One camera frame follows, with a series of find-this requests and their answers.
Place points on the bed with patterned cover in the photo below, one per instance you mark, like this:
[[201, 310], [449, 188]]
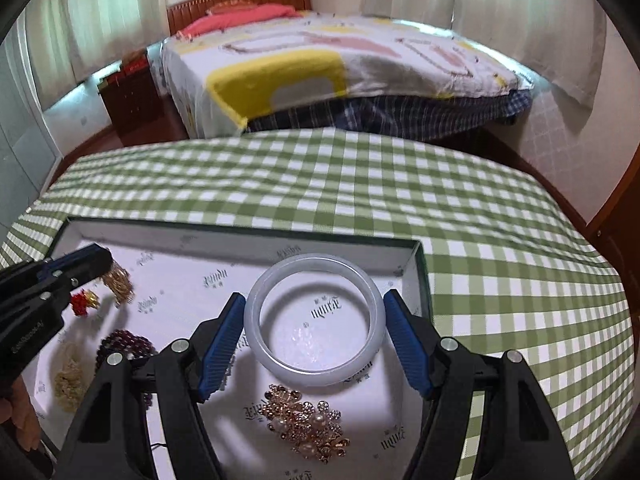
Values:
[[390, 55]]

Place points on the pale jade bangle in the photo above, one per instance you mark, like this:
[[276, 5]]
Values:
[[260, 355]]

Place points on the pink blanket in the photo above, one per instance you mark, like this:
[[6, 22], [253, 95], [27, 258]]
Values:
[[230, 20]]

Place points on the wooden door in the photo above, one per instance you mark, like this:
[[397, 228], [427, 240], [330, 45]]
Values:
[[617, 220]]

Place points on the wooden bed headboard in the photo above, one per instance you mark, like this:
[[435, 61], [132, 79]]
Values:
[[200, 2]]

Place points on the green checked tablecloth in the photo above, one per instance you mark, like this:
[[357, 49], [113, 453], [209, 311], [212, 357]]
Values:
[[350, 185]]

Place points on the glass wardrobe door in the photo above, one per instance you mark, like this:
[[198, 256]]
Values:
[[22, 150]]

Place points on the dark green tray box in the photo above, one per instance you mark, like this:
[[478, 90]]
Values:
[[175, 270]]

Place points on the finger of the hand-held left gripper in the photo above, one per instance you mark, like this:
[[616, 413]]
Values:
[[30, 292], [92, 260]]

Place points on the person's left hand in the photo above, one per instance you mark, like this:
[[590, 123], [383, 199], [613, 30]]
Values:
[[22, 420]]

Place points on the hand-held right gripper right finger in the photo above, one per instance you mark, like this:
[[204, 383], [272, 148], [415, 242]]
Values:
[[407, 345]]

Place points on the gold flower pearl brooch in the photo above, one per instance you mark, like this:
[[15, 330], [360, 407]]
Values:
[[310, 425]]

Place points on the white curtain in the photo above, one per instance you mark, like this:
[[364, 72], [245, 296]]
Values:
[[525, 25], [100, 10]]

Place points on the red boxes on nightstand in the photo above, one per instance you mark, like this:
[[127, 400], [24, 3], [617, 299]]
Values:
[[125, 67]]

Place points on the red patterned pillow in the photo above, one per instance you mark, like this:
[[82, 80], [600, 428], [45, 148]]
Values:
[[230, 6]]

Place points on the small red tassel gold charm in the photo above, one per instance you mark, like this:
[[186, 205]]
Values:
[[80, 304]]

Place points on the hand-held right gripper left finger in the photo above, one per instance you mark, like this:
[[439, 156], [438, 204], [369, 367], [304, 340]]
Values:
[[217, 355]]

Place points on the wooden nightstand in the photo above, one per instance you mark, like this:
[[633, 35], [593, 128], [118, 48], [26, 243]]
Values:
[[132, 110]]

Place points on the blue plaid bed sheet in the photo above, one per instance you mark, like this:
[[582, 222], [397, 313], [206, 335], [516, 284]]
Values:
[[400, 115]]

